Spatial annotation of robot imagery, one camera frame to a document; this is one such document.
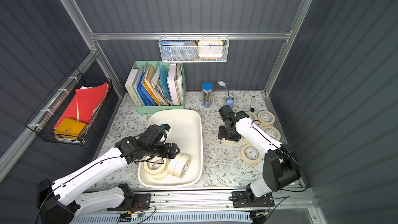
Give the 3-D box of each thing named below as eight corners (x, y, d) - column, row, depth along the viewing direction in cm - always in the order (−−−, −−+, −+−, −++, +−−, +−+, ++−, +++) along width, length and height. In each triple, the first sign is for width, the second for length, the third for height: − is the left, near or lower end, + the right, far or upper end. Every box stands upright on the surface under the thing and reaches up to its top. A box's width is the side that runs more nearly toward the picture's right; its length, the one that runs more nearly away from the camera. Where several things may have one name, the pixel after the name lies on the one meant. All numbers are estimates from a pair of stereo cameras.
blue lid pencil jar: (202, 108, 113) (201, 89, 98) (202, 101, 117) (201, 82, 102) (211, 108, 113) (212, 89, 98) (211, 101, 117) (212, 82, 102)
